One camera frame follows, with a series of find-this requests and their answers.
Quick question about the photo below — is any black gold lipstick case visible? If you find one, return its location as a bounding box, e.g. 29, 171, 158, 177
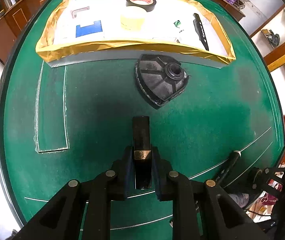
132, 116, 152, 190

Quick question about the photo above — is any white bottle green label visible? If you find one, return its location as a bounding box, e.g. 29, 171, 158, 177
173, 20, 185, 43

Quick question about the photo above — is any blue white medicine box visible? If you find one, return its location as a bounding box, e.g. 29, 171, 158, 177
75, 21, 102, 37

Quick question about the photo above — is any yellow masking tape roll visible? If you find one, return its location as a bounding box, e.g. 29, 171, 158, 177
120, 6, 147, 31

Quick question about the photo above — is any pink white medicine box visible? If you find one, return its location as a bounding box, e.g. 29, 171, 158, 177
71, 6, 90, 18

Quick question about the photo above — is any black electrical tape roll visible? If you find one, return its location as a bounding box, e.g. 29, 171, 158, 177
126, 0, 157, 12

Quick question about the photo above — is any black plastic fan-shaped part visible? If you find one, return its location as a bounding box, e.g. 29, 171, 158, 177
135, 54, 190, 108

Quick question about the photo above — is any gold-lined white tray box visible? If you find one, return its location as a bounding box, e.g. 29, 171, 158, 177
35, 0, 236, 65

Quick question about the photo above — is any wooden cabinet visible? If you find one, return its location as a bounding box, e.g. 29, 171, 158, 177
0, 0, 46, 62

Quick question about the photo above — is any white bottle near camera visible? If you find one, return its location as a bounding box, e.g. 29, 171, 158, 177
229, 192, 249, 208

